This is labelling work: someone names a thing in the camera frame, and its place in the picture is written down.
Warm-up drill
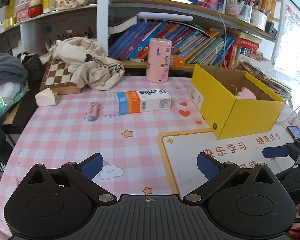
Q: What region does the pink plush pig toy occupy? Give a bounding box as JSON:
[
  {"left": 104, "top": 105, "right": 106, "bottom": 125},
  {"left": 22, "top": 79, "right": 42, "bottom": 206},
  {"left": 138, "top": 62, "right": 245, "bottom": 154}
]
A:
[{"left": 235, "top": 87, "right": 257, "bottom": 100}]

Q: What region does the smartphone on table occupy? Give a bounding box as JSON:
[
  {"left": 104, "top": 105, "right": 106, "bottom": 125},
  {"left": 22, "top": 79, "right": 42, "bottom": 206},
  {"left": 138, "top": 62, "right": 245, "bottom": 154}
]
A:
[{"left": 286, "top": 126, "right": 300, "bottom": 139}]

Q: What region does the yellow cardboard box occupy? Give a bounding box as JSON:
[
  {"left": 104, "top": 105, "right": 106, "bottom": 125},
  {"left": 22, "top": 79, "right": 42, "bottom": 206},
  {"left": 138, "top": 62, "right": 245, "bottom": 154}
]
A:
[{"left": 189, "top": 64, "right": 285, "bottom": 139}]

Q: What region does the stack of papers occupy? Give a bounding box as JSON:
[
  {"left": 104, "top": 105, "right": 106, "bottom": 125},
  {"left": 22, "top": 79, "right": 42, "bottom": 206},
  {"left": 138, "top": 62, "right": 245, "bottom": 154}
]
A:
[{"left": 239, "top": 55, "right": 292, "bottom": 101}]

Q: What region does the white tissue pack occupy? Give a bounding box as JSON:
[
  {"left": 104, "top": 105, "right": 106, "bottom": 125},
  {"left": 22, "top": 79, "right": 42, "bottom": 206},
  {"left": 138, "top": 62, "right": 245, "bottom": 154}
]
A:
[{"left": 35, "top": 88, "right": 61, "bottom": 107}]

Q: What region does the white orange usmile box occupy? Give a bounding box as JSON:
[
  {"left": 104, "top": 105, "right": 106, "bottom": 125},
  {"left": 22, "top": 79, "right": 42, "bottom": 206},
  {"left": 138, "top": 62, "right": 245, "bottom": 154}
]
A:
[{"left": 116, "top": 89, "right": 172, "bottom": 115}]

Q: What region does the wooden chess board box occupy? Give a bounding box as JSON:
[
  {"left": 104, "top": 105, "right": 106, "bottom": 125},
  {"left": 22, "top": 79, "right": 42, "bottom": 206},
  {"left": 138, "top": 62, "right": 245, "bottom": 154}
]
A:
[{"left": 39, "top": 57, "right": 81, "bottom": 95}]

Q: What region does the beige cloth bag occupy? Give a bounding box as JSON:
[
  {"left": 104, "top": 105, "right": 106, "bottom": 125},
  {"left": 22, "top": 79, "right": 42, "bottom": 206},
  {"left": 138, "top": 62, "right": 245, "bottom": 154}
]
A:
[{"left": 49, "top": 37, "right": 125, "bottom": 91}]

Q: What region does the pink cylindrical canister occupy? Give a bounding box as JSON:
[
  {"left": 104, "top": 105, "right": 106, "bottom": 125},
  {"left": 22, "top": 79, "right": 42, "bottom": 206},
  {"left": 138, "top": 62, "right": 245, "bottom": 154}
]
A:
[{"left": 146, "top": 38, "right": 172, "bottom": 83}]

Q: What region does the grey folded blanket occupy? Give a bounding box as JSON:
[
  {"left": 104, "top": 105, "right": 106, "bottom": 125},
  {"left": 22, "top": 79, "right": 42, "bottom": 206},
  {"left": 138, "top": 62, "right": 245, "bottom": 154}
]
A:
[{"left": 0, "top": 53, "right": 28, "bottom": 85}]

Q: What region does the row of leaning books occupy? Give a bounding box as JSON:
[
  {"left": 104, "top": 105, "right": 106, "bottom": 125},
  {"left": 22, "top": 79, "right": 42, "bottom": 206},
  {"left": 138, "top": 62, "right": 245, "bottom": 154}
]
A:
[{"left": 108, "top": 20, "right": 261, "bottom": 69}]

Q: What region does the white desk lamp bar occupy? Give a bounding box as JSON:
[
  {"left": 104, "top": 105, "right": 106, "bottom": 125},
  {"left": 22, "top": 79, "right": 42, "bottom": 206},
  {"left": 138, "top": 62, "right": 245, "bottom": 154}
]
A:
[{"left": 137, "top": 12, "right": 193, "bottom": 22}]

